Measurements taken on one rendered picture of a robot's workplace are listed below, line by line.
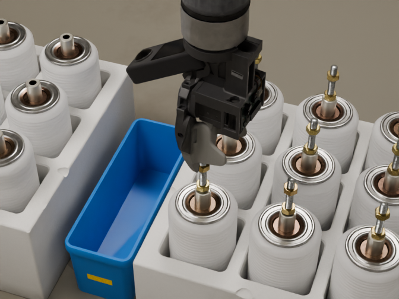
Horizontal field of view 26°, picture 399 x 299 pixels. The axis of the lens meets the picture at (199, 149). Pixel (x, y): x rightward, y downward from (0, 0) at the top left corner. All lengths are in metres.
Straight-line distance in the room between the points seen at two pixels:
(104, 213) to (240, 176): 0.29
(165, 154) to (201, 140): 0.48
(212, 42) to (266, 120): 0.41
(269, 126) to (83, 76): 0.31
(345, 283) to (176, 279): 0.23
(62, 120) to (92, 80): 0.11
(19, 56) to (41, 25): 0.47
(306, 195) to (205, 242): 0.16
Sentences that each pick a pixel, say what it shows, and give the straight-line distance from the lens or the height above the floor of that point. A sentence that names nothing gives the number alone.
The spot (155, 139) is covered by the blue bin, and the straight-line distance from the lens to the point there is 1.51.
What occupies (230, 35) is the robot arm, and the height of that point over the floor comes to 0.57.
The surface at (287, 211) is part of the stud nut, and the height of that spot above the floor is 0.29.
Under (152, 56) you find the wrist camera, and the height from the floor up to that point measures 0.49.
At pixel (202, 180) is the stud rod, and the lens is 1.14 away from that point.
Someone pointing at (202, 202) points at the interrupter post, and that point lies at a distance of 1.16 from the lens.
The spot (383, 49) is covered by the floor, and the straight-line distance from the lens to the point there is 1.86.
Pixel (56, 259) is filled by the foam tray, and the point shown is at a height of 0.05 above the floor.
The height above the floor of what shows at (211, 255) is 0.20.
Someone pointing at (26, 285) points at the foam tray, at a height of 0.04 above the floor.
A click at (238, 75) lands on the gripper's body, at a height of 0.52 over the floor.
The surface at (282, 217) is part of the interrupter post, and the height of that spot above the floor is 0.28.
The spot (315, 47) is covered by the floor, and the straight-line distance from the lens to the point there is 1.84.
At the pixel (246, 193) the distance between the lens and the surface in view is 1.28.
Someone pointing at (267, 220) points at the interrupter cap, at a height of 0.25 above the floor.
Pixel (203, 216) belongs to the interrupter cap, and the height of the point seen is 0.25.
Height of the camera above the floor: 1.14
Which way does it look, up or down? 46 degrees down
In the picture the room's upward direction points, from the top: straight up
